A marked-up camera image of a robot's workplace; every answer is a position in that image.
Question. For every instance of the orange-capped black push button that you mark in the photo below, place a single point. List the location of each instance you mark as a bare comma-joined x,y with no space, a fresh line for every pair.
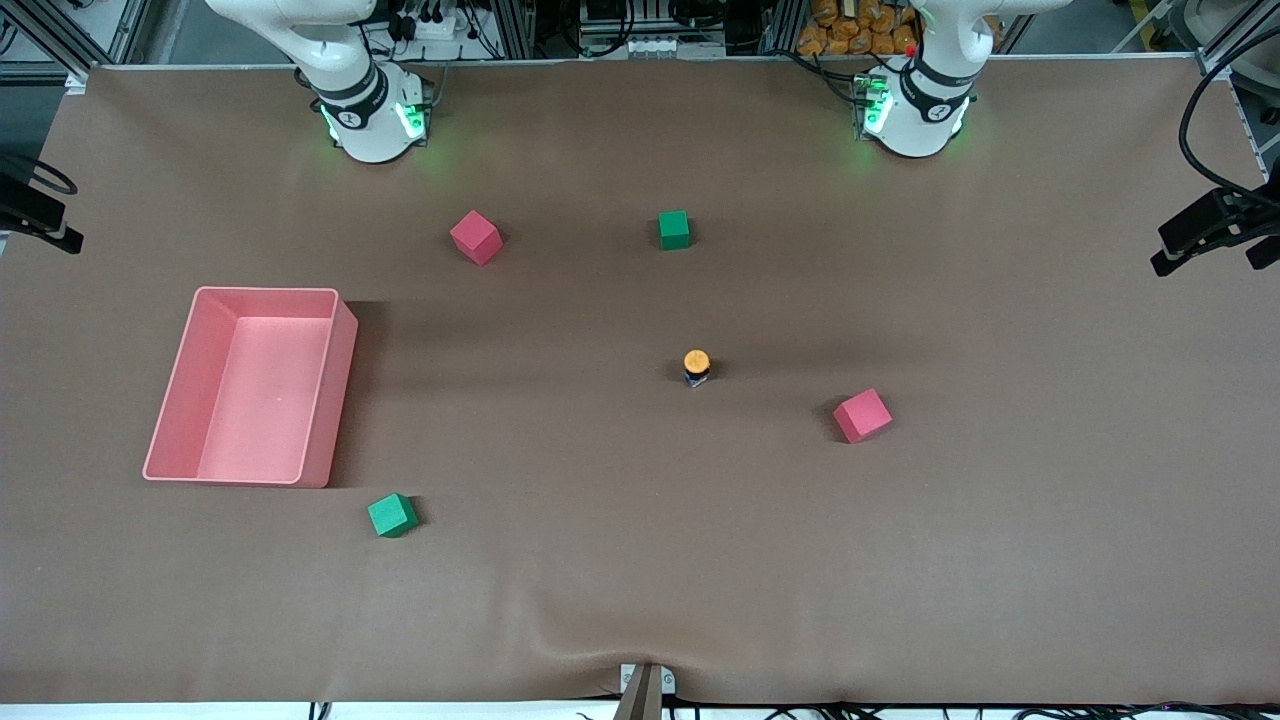
697,362

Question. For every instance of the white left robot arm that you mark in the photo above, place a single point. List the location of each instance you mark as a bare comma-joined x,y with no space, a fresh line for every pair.
920,110

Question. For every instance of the pink plastic bin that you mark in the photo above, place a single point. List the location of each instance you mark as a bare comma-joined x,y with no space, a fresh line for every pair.
260,400

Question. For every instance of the pink foam cube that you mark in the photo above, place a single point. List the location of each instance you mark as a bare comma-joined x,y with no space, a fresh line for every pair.
475,238
862,416

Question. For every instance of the orange mesh bags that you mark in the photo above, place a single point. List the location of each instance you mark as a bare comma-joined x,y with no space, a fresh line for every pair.
850,25

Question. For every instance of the white power strip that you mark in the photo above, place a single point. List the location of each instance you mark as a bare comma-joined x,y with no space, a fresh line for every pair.
432,25

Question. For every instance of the green foam cube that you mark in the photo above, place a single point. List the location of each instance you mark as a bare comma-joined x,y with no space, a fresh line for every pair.
392,516
674,230

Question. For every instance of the white terminal block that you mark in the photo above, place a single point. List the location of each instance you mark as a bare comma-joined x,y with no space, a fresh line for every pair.
672,47

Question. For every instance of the brown table cover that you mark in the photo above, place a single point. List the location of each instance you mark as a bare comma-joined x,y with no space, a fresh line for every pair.
640,560

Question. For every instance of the aluminium frame strut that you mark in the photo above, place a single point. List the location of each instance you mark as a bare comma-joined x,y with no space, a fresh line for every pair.
55,35
1218,62

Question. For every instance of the metal table edge bracket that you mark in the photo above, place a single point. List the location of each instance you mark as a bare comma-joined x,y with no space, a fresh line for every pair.
640,695

